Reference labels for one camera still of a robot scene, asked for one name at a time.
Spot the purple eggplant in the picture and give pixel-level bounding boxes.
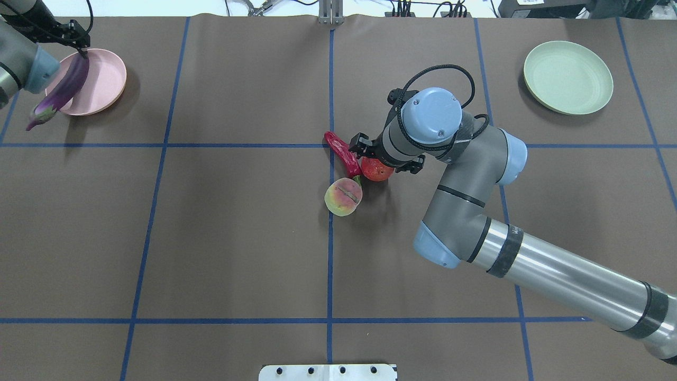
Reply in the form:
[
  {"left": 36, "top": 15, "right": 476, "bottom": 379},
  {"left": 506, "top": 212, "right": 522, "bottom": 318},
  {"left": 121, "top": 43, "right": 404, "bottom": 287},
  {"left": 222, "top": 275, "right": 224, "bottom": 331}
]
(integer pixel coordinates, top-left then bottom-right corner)
[{"left": 25, "top": 52, "right": 90, "bottom": 132}]

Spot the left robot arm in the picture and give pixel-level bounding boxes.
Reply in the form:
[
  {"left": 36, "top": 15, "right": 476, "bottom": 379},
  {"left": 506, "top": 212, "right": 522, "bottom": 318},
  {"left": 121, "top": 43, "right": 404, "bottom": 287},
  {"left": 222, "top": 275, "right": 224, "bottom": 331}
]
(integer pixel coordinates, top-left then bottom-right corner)
[{"left": 1, "top": 1, "right": 94, "bottom": 108}]

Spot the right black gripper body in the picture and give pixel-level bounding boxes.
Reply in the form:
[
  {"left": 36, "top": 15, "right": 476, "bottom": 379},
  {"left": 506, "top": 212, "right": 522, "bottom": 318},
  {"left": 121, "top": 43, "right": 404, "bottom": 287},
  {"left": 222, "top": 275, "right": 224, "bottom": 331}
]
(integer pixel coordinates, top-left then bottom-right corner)
[{"left": 348, "top": 132, "right": 425, "bottom": 175}]

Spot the green plate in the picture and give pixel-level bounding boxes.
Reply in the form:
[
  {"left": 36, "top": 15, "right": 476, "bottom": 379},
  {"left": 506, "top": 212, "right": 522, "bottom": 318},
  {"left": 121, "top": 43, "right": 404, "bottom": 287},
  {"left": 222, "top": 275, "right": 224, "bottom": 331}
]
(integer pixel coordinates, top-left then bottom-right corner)
[{"left": 523, "top": 41, "right": 614, "bottom": 115}]

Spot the aluminium frame post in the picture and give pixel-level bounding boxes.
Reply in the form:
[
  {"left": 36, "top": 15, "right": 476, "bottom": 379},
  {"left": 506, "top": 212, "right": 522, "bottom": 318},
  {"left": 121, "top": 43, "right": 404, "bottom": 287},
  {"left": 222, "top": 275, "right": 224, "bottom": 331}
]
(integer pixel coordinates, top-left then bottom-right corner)
[{"left": 317, "top": 0, "right": 345, "bottom": 26}]

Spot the peach fruit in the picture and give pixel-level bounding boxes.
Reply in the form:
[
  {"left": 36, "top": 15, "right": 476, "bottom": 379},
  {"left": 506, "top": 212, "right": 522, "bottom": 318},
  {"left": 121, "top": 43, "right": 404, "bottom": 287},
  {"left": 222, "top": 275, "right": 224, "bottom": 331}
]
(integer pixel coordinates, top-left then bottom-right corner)
[{"left": 324, "top": 177, "right": 363, "bottom": 216}]

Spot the red pomegranate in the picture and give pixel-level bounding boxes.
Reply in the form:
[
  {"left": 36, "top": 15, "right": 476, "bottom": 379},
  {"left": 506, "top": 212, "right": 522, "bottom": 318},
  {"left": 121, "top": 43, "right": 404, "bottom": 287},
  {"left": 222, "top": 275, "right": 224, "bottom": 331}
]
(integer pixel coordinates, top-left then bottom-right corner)
[{"left": 360, "top": 157, "right": 395, "bottom": 183}]

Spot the red chili pepper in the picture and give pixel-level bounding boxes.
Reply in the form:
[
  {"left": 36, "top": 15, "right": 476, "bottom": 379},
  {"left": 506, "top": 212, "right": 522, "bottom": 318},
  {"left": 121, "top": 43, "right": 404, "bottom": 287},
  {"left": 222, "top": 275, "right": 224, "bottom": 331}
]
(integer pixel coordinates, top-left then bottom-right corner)
[{"left": 324, "top": 132, "right": 363, "bottom": 178}]

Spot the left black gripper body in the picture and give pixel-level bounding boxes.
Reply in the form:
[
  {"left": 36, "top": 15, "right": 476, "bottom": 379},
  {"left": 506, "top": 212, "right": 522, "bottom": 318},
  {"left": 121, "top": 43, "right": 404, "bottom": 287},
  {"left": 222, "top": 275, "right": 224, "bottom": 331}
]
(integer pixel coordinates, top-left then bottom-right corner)
[{"left": 11, "top": 1, "right": 92, "bottom": 50}]

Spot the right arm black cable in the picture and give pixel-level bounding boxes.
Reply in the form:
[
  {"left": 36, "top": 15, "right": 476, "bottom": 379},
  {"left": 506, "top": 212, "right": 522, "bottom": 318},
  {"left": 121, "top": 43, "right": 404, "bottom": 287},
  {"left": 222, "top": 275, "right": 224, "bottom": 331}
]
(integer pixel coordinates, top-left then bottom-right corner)
[{"left": 396, "top": 64, "right": 491, "bottom": 155}]

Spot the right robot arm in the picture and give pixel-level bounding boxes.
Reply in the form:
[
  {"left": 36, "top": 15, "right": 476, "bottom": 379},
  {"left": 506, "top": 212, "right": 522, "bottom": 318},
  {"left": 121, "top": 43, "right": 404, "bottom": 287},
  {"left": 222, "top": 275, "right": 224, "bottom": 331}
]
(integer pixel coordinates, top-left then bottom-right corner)
[{"left": 349, "top": 87, "right": 675, "bottom": 365}]

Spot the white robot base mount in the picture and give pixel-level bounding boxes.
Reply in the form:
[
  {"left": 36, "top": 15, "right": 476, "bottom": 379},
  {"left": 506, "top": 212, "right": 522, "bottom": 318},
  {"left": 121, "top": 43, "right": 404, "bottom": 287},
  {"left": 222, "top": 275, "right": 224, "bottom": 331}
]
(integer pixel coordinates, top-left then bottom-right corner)
[{"left": 258, "top": 364, "right": 399, "bottom": 380}]

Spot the pink plate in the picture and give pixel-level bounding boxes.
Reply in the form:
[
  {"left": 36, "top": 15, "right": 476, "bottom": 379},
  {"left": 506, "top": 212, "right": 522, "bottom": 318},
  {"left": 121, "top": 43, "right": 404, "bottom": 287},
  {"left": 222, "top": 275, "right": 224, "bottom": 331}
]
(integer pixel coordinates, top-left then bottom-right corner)
[{"left": 60, "top": 48, "right": 127, "bottom": 116}]

